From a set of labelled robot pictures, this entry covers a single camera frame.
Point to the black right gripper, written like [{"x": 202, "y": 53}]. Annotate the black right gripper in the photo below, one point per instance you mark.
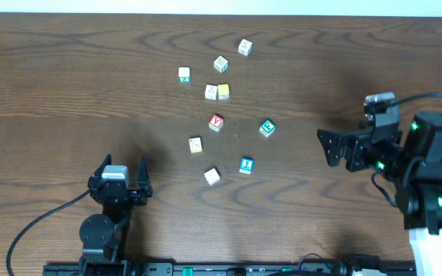
[{"x": 362, "y": 143}]

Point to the green letter F block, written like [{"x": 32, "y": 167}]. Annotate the green letter F block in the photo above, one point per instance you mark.
[{"x": 267, "y": 128}]

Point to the white letter Y block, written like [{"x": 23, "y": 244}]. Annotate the white letter Y block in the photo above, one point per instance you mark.
[{"x": 212, "y": 176}]

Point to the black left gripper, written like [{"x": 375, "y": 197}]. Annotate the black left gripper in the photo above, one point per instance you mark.
[{"x": 145, "y": 186}]

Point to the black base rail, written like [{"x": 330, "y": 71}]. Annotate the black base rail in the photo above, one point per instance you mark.
[{"x": 168, "y": 269}]

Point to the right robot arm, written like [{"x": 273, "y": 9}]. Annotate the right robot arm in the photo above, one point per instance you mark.
[{"x": 413, "y": 165}]

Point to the white picture block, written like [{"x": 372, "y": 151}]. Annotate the white picture block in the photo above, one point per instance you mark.
[{"x": 211, "y": 92}]

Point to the white block top right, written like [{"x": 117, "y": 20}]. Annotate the white block top right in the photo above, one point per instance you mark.
[{"x": 245, "y": 47}]

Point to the blue letter L block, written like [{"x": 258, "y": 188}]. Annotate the blue letter L block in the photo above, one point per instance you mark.
[{"x": 246, "y": 166}]

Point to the yellow-edged picture block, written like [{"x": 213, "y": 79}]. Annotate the yellow-edged picture block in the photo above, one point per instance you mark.
[{"x": 195, "y": 145}]

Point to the yellow block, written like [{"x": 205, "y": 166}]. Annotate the yellow block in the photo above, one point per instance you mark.
[{"x": 223, "y": 91}]

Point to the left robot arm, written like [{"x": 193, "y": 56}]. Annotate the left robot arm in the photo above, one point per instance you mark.
[{"x": 104, "y": 235}]

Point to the white block teal side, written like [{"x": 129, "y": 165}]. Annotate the white block teal side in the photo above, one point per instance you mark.
[{"x": 221, "y": 64}]

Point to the white block green side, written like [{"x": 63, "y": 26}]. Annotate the white block green side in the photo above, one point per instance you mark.
[{"x": 184, "y": 75}]

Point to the red letter A block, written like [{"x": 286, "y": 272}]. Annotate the red letter A block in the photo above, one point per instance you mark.
[{"x": 216, "y": 122}]

